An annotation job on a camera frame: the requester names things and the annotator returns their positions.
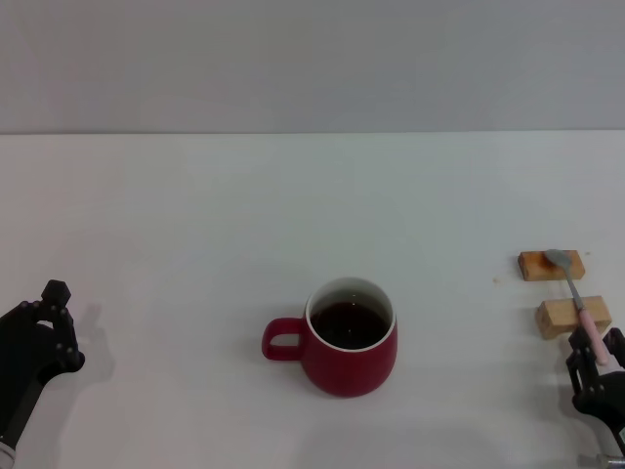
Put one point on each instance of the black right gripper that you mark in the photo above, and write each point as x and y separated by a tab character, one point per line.
605	396

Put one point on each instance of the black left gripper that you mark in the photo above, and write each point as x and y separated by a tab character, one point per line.
22	371

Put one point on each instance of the pale wooden block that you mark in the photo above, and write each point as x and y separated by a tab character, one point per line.
556	317

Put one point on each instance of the red ceramic cup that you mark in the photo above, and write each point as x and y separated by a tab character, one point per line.
351	373

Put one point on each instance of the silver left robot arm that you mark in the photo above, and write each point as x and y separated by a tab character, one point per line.
5	456

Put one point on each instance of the orange stained wooden block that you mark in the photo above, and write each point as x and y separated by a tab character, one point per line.
532	271

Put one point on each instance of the dark brown coffee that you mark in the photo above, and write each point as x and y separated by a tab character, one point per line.
351	325

